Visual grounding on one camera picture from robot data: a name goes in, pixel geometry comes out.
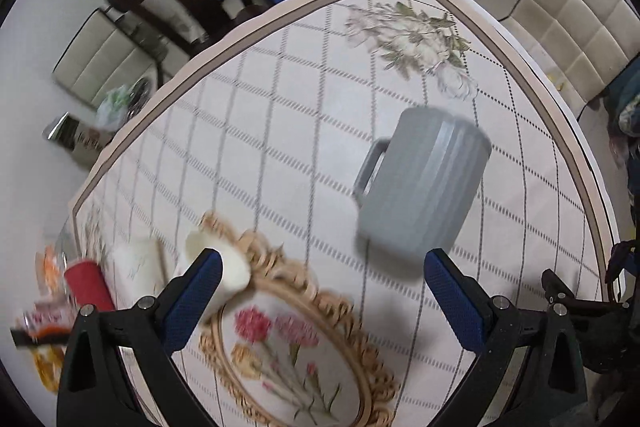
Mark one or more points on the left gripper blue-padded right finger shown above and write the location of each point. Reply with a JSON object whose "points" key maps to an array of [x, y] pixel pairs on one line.
{"points": [[551, 387]]}

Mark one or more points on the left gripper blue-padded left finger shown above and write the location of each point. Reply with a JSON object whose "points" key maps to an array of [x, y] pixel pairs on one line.
{"points": [[95, 389]]}

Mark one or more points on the grey ribbed mug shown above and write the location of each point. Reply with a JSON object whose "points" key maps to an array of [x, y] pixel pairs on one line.
{"points": [[415, 188]]}

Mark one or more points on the white paper cup middle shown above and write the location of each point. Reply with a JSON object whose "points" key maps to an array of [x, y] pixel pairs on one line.
{"points": [[139, 268]]}

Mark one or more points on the red paper cup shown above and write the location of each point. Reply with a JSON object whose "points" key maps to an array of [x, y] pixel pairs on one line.
{"points": [[87, 285]]}

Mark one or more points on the white paper cup near medallion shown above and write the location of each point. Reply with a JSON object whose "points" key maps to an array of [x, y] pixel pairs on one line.
{"points": [[235, 268]]}

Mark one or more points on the black tea gift box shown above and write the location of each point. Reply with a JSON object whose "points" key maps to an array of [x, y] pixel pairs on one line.
{"points": [[83, 142]]}

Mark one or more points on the floral diamond-pattern tablecloth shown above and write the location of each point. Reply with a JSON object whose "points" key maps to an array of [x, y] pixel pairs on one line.
{"points": [[265, 133]]}

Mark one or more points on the green white plastic bag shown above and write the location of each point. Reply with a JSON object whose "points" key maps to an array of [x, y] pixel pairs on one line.
{"points": [[115, 110]]}

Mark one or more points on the dark blue clothing pile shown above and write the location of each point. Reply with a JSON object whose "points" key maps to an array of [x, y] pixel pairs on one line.
{"points": [[621, 103]]}

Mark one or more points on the cream padded chair left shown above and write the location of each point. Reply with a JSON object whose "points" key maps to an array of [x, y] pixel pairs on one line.
{"points": [[100, 58]]}

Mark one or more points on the cream padded chair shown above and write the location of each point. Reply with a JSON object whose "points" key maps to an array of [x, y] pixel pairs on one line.
{"points": [[100, 58], [580, 45]]}

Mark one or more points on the cream padded chair right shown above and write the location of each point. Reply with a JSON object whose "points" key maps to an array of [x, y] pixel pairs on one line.
{"points": [[580, 45]]}

